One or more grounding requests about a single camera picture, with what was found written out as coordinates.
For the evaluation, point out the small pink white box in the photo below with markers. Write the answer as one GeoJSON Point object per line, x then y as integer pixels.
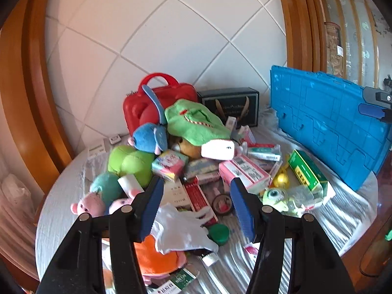
{"type": "Point", "coordinates": [246, 136]}

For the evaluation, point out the curved wooden wall frame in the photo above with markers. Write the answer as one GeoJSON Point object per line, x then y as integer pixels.
{"type": "Point", "coordinates": [27, 98]}

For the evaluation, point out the green jar lid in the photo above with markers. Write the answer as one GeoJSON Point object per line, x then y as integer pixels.
{"type": "Point", "coordinates": [219, 234]}

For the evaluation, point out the brown plush bear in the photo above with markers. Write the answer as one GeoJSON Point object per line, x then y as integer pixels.
{"type": "Point", "coordinates": [186, 148]}

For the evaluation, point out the pink plush with teal hat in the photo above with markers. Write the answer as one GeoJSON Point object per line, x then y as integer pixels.
{"type": "Point", "coordinates": [101, 186]}

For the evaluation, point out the lime green plush ball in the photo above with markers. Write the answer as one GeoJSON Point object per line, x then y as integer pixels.
{"type": "Point", "coordinates": [131, 164]}

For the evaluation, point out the wooden slatted column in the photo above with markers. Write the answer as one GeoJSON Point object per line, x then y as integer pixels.
{"type": "Point", "coordinates": [294, 21]}

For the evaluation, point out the orange plush toy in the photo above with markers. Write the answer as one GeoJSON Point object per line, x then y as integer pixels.
{"type": "Point", "coordinates": [153, 257]}

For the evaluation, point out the green plush toy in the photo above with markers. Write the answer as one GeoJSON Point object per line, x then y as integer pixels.
{"type": "Point", "coordinates": [190, 125]}

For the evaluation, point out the red toothpaste box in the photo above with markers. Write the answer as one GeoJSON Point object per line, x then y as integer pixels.
{"type": "Point", "coordinates": [199, 199]}

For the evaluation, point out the printed tape roll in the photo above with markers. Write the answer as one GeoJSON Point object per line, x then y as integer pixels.
{"type": "Point", "coordinates": [223, 204]}

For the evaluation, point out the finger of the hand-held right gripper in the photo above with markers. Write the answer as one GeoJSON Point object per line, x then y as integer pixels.
{"type": "Point", "coordinates": [375, 96]}

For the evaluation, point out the wooden frosted glass screen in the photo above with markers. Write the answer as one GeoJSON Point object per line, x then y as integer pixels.
{"type": "Point", "coordinates": [358, 36]}

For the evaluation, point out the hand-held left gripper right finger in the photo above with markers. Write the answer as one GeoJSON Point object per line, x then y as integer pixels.
{"type": "Point", "coordinates": [242, 208]}

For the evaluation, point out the clear plastic packet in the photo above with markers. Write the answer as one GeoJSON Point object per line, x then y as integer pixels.
{"type": "Point", "coordinates": [303, 199]}

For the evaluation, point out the colourful small box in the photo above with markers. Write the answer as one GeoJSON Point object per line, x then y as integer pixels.
{"type": "Point", "coordinates": [168, 164]}

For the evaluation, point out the green one-eyed monster toy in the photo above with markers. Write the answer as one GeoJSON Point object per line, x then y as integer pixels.
{"type": "Point", "coordinates": [275, 196]}

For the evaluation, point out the dark bottle with white cap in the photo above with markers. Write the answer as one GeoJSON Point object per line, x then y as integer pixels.
{"type": "Point", "coordinates": [209, 258]}

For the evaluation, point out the white glove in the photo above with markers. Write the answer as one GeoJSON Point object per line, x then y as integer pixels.
{"type": "Point", "coordinates": [180, 229]}

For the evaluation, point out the blue plastic crate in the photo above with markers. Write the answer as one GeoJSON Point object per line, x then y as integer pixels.
{"type": "Point", "coordinates": [321, 113]}

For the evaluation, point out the blue plush toy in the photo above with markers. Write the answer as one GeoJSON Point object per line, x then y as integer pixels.
{"type": "Point", "coordinates": [147, 137]}

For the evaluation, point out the green white toothpaste box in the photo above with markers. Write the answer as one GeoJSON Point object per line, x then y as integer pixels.
{"type": "Point", "coordinates": [263, 153]}

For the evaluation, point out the rolled patterned carpet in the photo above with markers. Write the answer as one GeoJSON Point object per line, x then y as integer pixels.
{"type": "Point", "coordinates": [333, 49]}

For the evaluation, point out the green medicine box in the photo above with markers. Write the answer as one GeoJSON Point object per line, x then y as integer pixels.
{"type": "Point", "coordinates": [306, 171]}

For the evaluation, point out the green white carton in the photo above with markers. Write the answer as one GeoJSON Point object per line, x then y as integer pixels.
{"type": "Point", "coordinates": [182, 280]}

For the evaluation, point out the clear plastic bag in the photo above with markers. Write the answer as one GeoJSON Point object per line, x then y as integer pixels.
{"type": "Point", "coordinates": [15, 193]}

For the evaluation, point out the black gift box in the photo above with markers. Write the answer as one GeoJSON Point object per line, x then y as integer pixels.
{"type": "Point", "coordinates": [226, 101]}

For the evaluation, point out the small pink plush toy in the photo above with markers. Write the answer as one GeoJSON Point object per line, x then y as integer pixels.
{"type": "Point", "coordinates": [121, 202]}

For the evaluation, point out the yellow toy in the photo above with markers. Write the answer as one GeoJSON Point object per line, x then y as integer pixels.
{"type": "Point", "coordinates": [281, 180]}

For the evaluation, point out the pink white medicine box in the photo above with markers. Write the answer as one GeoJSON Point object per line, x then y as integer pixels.
{"type": "Point", "coordinates": [245, 171]}

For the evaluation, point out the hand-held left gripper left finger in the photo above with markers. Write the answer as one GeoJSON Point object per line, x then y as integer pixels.
{"type": "Point", "coordinates": [151, 208]}

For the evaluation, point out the pink tube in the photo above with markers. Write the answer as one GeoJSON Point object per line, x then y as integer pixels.
{"type": "Point", "coordinates": [251, 251]}

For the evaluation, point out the round desktop with grey cloth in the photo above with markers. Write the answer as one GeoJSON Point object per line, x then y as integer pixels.
{"type": "Point", "coordinates": [337, 229]}

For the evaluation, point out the red hard case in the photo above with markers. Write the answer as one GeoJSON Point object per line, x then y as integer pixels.
{"type": "Point", "coordinates": [174, 93]}

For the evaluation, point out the white foam block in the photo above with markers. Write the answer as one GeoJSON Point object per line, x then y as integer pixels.
{"type": "Point", "coordinates": [130, 183]}

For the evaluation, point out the white flat box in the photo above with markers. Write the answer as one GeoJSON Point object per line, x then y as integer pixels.
{"type": "Point", "coordinates": [176, 194]}

